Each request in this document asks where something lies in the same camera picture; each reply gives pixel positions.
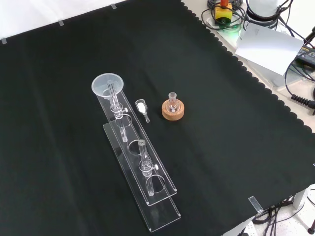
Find clear plastic funnel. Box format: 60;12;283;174
91;72;125;99

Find glass weighing funnel with powder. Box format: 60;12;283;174
135;99;150;123

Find clear acrylic funnel stand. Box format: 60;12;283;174
94;80;182;233

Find small round-bottom glass flask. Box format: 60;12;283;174
166;92;180;114

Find black cloth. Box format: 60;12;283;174
0;0;315;236

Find yellow stop button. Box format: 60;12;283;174
214;0;233;25

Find pale board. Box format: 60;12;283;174
235;24;305;76

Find white power strip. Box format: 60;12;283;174
235;220;257;236

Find black power adapter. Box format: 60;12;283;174
294;45;315;66

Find black tripod leg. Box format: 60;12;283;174
304;25;315;48

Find cork ring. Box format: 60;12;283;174
161;98;186;122

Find black coiled cable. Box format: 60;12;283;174
284;60;315;109

